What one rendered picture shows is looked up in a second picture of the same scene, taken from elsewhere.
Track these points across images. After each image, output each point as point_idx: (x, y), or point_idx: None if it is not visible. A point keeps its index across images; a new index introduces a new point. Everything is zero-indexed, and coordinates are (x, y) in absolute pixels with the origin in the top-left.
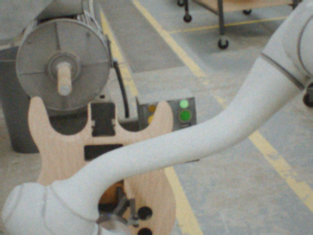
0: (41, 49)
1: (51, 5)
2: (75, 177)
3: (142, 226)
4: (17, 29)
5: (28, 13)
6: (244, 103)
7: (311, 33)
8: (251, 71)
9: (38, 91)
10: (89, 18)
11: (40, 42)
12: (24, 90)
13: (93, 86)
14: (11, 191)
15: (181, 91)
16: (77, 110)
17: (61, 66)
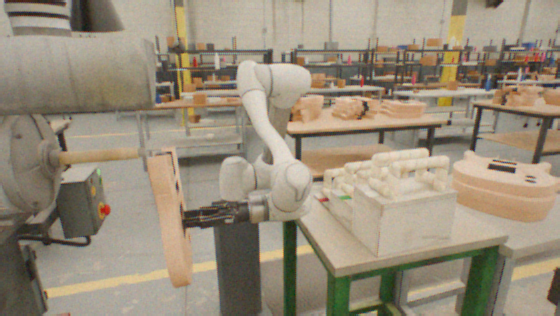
0: (30, 142)
1: None
2: (287, 153)
3: (188, 233)
4: (154, 90)
5: (154, 76)
6: (264, 109)
7: (279, 73)
8: (256, 96)
9: (36, 193)
10: None
11: (27, 134)
12: (21, 198)
13: (61, 174)
14: (290, 172)
15: (75, 169)
16: (29, 214)
17: (67, 152)
